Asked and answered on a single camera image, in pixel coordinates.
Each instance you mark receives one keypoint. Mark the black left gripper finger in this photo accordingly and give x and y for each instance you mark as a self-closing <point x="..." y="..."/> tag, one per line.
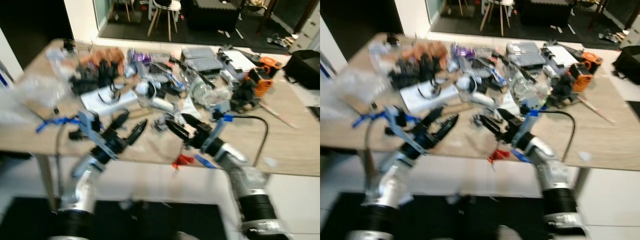
<point x="136" y="132"/>
<point x="120" y="122"/>
<point x="446" y="128"/>
<point x="432" y="117"/>

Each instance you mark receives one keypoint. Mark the white flat box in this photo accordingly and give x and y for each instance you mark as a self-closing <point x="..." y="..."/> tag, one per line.
<point x="562" y="55"/>
<point x="240" y="60"/>

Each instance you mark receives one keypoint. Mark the orange black power tool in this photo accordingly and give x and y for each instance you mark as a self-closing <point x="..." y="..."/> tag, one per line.
<point x="262" y="80"/>
<point x="582" y="74"/>

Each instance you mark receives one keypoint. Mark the grey screw box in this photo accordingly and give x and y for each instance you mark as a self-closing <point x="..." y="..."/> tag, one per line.
<point x="525" y="54"/>
<point x="201" y="59"/>

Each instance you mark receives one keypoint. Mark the black floor mat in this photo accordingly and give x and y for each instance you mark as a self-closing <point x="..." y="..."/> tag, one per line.
<point x="450" y="220"/>
<point x="150" y="222"/>

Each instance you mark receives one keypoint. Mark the white round device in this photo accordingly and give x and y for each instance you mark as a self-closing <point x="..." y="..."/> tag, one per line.
<point x="470" y="85"/>
<point x="146" y="90"/>

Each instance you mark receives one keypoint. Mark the clear plastic container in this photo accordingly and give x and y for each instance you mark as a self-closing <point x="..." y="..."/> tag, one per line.
<point x="204" y="92"/>
<point x="527" y="87"/>

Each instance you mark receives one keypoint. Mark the black bag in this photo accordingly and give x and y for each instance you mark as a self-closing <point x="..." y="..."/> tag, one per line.
<point x="629" y="64"/>
<point x="304" y="70"/>

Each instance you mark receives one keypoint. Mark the thin wooden stick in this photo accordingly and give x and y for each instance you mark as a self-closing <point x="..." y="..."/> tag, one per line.
<point x="277" y="115"/>
<point x="595" y="109"/>

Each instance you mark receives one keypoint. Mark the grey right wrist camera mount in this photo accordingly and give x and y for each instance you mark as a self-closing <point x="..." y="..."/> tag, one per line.
<point x="531" y="120"/>
<point x="222" y="120"/>

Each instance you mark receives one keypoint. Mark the black cabinet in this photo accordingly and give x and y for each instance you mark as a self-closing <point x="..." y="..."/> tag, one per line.
<point x="545" y="11"/>
<point x="212" y="14"/>

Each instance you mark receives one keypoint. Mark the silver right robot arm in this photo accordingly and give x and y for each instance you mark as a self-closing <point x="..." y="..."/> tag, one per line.
<point x="555" y="185"/>
<point x="250" y="190"/>

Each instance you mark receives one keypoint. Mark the clear plastic bag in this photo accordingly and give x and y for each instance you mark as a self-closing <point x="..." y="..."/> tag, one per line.
<point x="347" y="90"/>
<point x="30" y="95"/>

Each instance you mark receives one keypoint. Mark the white chair with wooden legs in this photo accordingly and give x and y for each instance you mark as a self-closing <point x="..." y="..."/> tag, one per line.
<point x="500" y="4"/>
<point x="167" y="6"/>

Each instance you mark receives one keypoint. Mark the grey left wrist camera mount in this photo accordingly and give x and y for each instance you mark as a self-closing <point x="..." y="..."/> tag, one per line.
<point x="89" y="125"/>
<point x="397" y="122"/>

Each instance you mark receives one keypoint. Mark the orange robot hand part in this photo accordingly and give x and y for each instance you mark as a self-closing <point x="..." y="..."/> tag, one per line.
<point x="105" y="57"/>
<point x="425" y="51"/>

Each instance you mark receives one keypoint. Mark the purple small item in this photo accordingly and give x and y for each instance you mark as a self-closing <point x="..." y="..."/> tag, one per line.
<point x="461" y="51"/>
<point x="141" y="56"/>

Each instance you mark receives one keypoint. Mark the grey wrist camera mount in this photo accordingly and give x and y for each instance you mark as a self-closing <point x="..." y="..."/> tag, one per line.
<point x="222" y="120"/>
<point x="531" y="120"/>
<point x="397" y="122"/>
<point x="89" y="125"/>

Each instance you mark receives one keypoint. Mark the black gadget heap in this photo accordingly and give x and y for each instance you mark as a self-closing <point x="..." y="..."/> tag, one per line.
<point x="412" y="74"/>
<point x="92" y="77"/>

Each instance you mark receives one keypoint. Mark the short blue strip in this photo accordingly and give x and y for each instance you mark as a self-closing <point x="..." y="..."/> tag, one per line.
<point x="520" y="156"/>
<point x="205" y="161"/>

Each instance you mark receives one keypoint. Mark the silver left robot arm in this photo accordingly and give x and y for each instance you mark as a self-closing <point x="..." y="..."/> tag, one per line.
<point x="390" y="187"/>
<point x="80" y="192"/>

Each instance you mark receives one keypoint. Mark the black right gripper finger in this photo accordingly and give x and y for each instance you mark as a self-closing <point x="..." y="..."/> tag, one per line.
<point x="490" y="125"/>
<point x="507" y="116"/>
<point x="178" y="130"/>
<point x="192" y="122"/>

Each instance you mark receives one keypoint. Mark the black mechanical device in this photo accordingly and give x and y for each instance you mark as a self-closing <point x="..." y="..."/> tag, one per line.
<point x="564" y="92"/>
<point x="244" y="97"/>

